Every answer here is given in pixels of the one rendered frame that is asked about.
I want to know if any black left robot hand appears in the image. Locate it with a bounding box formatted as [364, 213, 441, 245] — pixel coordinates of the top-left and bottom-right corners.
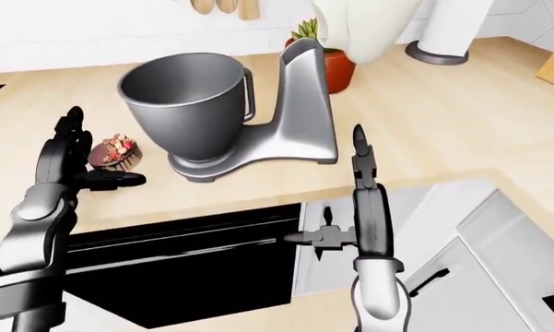
[32, 105, 147, 194]

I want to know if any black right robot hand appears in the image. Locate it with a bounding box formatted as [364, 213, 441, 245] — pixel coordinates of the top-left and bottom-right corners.
[283, 123, 394, 261]

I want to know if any small chocolate cake with toppings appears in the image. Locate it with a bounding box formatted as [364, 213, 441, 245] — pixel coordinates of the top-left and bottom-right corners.
[87, 133, 144, 172]

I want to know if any silver stand mixer base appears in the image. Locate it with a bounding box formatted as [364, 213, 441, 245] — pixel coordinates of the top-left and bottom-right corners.
[168, 37, 339, 184]

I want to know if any grey metal mixer bowl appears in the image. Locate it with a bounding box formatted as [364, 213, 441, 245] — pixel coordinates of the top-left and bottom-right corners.
[117, 52, 256, 162]

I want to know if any white stand mixer head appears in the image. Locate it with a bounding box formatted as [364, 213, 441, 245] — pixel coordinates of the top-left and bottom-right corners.
[309, 0, 421, 66]

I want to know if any red plant pot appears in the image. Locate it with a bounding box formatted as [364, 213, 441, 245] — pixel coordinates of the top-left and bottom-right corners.
[284, 37, 357, 95]

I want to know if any white cabinet drawer front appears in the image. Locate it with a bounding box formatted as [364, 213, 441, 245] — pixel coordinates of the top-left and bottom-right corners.
[403, 188, 554, 332]

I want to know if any black oven front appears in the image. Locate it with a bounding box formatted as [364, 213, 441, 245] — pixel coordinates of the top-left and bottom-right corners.
[0, 202, 304, 330]

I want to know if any grey paper towel holder base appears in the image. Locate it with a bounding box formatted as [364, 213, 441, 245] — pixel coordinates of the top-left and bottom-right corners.
[405, 40, 470, 66]

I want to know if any green succulent plant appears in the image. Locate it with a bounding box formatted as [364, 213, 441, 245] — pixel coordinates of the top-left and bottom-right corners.
[290, 18, 320, 42]

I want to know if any white paper towel roll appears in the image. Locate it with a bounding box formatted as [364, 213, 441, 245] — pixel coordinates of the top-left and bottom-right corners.
[417, 0, 482, 58]

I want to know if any black drawer handle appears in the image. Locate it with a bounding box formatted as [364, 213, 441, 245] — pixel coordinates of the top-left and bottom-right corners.
[407, 268, 451, 298]

